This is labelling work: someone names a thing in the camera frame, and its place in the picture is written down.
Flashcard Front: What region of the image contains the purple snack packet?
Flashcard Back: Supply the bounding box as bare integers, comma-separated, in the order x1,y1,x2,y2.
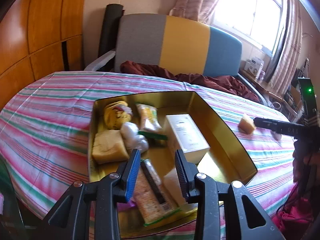
117,200,136,212

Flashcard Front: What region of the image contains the yellow sponge block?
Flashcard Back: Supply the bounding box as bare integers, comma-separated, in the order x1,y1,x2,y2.
238,113,256,134

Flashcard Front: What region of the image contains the green soda cracker pack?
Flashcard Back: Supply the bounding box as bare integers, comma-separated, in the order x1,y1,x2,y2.
133,159,180,226

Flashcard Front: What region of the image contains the cream sock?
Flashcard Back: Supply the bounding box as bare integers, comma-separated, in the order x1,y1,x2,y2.
163,168,186,207

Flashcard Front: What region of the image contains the beige paper box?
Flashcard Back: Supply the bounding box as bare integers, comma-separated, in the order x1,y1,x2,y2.
164,114,210,164

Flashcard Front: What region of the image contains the plastic bundle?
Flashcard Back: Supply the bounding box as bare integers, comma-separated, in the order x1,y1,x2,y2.
120,122,149,153

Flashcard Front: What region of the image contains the Weidan cracker pack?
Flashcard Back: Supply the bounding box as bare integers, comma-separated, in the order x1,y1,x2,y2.
136,103,168,140

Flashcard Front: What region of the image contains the person right hand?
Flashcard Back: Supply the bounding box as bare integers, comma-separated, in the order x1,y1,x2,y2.
292,139,319,194

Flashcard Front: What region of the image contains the wooden side desk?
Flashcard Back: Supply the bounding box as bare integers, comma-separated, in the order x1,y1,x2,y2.
239,69,298,121

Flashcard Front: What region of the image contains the pink curtain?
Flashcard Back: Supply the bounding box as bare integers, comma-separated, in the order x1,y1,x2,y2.
265,0,303,95

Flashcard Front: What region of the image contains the maroon blanket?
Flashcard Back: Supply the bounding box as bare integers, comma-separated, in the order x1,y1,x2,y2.
120,61,260,103

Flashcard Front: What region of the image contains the white carton on desk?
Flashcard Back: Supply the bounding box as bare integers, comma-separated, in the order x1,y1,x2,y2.
244,57,264,79

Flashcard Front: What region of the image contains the striped bed sheet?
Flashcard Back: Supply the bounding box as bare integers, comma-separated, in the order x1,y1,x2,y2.
1,72,294,218

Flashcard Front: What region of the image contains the gold tin box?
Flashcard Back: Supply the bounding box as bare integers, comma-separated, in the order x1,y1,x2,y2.
87,91,257,239

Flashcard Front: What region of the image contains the window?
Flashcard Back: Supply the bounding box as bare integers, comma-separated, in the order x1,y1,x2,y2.
212,0,283,54

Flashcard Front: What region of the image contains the tricolour headboard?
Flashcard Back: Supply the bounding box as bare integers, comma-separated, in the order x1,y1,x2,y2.
114,14,242,77

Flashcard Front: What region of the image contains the wooden wardrobe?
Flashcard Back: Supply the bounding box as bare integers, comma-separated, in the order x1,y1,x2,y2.
1,0,84,107

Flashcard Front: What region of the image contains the black rolled mat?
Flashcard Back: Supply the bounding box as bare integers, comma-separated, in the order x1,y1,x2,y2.
98,3,124,57

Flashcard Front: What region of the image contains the grey bed frame rail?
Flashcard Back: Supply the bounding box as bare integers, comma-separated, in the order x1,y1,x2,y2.
84,50,116,72

